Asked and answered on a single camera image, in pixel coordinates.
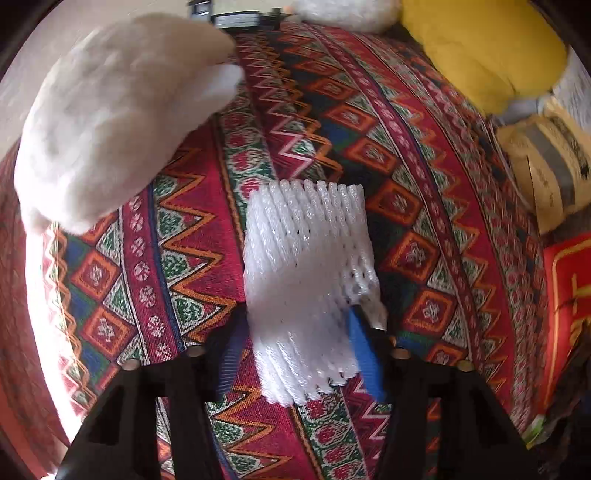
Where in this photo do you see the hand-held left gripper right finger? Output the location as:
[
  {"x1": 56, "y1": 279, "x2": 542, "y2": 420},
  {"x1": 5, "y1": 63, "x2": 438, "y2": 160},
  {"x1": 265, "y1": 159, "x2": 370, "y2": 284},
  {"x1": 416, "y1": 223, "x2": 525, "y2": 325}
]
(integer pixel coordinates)
[{"x1": 346, "y1": 307, "x2": 540, "y2": 480}]

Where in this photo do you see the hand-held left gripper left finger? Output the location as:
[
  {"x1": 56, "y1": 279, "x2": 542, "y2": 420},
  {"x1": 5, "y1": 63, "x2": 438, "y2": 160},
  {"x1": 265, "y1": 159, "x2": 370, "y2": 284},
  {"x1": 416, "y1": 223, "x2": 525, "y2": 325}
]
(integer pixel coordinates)
[{"x1": 54, "y1": 302, "x2": 252, "y2": 480}]

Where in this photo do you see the white foam fruit net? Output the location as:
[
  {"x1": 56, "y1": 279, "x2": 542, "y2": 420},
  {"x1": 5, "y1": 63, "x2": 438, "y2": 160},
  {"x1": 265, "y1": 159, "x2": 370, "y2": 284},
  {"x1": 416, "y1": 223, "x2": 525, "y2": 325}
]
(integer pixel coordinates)
[{"x1": 242, "y1": 180, "x2": 389, "y2": 408}]

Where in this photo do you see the white plush toy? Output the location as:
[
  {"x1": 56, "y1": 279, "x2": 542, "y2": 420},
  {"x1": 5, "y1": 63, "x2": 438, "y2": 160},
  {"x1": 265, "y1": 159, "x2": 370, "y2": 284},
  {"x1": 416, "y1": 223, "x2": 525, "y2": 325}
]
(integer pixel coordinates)
[{"x1": 13, "y1": 11, "x2": 246, "y2": 236}]

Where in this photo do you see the patterned red blanket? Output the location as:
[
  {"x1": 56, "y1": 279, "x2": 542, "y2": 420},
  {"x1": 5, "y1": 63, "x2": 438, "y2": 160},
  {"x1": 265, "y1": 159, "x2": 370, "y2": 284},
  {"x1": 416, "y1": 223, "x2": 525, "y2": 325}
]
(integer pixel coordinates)
[{"x1": 0, "y1": 18, "x2": 573, "y2": 480}]

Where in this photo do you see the red banner with gold print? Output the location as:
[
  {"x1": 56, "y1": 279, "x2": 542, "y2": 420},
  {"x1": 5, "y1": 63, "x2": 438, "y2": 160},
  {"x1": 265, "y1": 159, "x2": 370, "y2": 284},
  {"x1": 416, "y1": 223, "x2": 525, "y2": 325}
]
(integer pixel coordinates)
[{"x1": 539, "y1": 231, "x2": 591, "y2": 418}]

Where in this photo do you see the dark cloth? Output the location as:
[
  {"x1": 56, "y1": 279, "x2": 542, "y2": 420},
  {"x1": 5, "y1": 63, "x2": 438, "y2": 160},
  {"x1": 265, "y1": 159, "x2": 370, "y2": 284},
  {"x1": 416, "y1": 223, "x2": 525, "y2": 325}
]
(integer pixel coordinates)
[{"x1": 526, "y1": 295, "x2": 591, "y2": 476}]

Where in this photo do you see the kraft paper pouch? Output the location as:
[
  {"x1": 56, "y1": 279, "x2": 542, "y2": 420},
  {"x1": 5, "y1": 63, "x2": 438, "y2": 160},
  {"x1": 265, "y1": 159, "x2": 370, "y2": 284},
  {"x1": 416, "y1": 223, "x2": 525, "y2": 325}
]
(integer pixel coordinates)
[{"x1": 495, "y1": 110, "x2": 591, "y2": 236}]

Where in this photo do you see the yellow pillow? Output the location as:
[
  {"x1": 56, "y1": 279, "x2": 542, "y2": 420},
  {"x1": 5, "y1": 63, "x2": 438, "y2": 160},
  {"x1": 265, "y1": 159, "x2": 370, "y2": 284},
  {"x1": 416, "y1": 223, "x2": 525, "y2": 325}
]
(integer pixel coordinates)
[{"x1": 399, "y1": 0, "x2": 570, "y2": 117}]

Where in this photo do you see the white lace cloth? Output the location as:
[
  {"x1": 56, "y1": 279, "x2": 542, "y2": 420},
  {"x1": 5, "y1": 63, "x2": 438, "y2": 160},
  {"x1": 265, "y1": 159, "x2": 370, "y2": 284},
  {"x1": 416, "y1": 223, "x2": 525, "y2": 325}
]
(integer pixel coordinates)
[{"x1": 551, "y1": 48, "x2": 591, "y2": 123}]

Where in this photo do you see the black selfie stick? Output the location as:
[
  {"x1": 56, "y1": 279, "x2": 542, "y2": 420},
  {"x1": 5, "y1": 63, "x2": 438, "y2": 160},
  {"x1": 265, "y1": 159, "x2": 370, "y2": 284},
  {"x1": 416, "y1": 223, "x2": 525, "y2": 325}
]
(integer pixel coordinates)
[{"x1": 186, "y1": 0, "x2": 289, "y2": 31}]

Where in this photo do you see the white fluffy foam ball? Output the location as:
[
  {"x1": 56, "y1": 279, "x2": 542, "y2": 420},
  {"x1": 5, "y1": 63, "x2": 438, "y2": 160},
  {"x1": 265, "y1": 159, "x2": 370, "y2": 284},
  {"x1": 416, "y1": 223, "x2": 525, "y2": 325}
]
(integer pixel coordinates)
[{"x1": 290, "y1": 0, "x2": 403, "y2": 34}]

